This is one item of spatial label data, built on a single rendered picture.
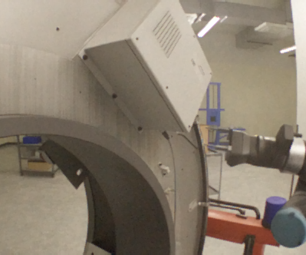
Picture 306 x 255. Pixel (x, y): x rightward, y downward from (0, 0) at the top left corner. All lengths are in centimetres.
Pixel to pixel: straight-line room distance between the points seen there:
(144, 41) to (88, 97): 15
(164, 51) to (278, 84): 1032
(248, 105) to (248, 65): 153
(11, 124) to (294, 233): 54
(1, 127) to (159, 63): 28
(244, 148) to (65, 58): 42
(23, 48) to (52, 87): 9
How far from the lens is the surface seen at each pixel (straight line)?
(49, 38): 45
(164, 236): 72
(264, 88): 1041
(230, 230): 143
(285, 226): 56
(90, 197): 110
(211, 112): 864
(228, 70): 986
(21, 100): 42
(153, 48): 44
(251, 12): 600
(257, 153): 60
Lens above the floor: 158
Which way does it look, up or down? 6 degrees down
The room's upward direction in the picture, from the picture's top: straight up
